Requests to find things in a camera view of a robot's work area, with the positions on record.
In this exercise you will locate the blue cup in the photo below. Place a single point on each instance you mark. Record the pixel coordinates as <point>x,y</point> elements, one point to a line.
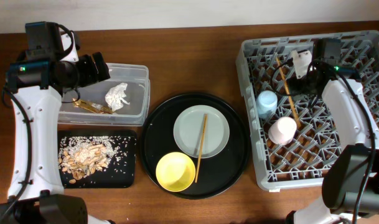
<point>266,103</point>

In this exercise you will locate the grey dishwasher rack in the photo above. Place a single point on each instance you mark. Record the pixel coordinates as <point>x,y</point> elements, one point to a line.
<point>308,157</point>

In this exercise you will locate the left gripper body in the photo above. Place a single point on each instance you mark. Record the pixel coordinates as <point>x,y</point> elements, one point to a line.
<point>74,71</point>

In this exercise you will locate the yellow bowl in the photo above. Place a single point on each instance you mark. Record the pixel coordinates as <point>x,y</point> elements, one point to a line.
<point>175,172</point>

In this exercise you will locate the clear plastic waste bin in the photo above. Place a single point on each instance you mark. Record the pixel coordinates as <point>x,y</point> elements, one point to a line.
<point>135,105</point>

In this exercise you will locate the pink cup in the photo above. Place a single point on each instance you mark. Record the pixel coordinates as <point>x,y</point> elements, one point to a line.
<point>282,131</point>

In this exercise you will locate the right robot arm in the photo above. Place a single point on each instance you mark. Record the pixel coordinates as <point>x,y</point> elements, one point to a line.
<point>350,190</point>

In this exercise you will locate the white tissue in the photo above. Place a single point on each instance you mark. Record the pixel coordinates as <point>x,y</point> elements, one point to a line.
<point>115,97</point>

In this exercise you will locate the black rectangular tray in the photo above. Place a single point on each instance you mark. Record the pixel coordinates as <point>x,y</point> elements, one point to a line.
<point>122,180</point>

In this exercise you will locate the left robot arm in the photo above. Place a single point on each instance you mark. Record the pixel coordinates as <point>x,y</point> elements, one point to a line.
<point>35,85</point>

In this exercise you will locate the gold snack wrapper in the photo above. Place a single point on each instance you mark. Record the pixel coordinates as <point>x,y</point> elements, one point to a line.
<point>92,107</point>

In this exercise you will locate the grey round plate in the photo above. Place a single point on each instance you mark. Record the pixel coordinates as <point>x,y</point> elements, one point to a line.
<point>187,131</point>

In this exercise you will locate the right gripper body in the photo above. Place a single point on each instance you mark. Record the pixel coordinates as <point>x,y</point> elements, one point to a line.
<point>299,85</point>

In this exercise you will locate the round black serving tray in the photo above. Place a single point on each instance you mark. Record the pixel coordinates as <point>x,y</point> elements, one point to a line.
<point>218,173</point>

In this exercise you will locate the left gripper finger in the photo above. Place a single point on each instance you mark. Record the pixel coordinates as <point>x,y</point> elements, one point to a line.
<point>101,66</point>
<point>87,71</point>

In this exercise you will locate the food scraps and rice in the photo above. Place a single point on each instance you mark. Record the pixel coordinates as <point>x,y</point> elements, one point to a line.
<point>83,158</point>

